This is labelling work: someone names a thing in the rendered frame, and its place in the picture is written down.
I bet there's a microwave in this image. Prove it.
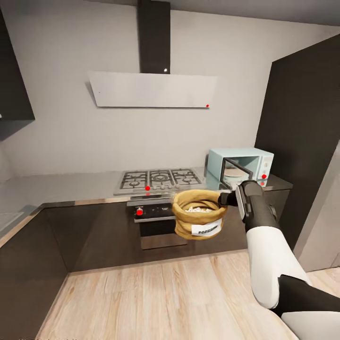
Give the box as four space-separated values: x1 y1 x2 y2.
208 147 274 190

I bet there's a popcorn bag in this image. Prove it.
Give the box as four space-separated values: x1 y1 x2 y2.
172 189 228 240

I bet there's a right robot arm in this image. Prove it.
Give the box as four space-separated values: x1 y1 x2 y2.
218 180 340 340

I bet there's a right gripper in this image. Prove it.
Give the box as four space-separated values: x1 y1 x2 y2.
218 192 238 206

